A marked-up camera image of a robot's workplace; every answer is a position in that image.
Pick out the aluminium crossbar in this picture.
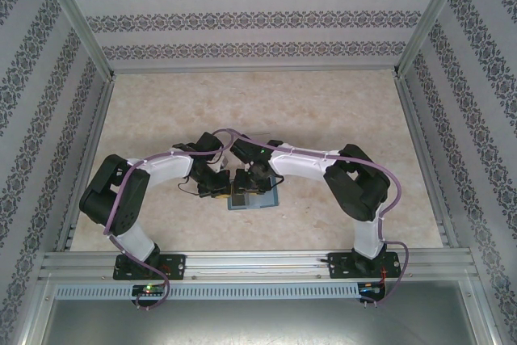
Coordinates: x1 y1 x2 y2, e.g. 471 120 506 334
108 64 401 77

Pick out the aluminium side rail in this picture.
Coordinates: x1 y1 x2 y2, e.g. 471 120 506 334
394 76 460 249
54 77 117 253

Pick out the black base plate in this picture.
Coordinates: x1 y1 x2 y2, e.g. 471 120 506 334
327 251 403 280
112 254 188 281

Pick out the left controller board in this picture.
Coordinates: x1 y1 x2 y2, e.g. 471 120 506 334
132 284 167 298

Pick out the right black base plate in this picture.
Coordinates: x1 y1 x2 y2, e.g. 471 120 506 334
327 251 403 280

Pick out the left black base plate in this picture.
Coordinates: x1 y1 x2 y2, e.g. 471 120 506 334
112 254 188 281

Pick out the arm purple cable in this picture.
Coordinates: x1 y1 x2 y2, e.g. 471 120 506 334
103 134 237 310
211 128 414 305

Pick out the aluminium mounting rail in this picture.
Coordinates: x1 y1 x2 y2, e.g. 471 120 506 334
38 250 477 282

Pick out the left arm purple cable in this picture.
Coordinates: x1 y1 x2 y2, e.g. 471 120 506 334
103 134 237 310

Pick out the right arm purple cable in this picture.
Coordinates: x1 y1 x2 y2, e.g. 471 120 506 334
211 128 414 305

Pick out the teal card holder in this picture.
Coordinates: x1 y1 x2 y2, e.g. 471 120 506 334
226 177 281 212

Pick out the right controller board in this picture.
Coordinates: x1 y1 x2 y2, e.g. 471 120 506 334
358 281 387 297

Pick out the controller board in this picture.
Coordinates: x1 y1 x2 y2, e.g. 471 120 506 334
132 284 167 298
358 281 387 297

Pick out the grey metal panel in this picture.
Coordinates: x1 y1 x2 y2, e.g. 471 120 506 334
23 280 496 345

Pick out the aluminium frame post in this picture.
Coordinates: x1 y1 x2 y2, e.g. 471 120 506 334
31 0 117 79
393 0 473 78

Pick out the slotted grey cable duct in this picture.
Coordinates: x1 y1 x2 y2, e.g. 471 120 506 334
54 283 361 301

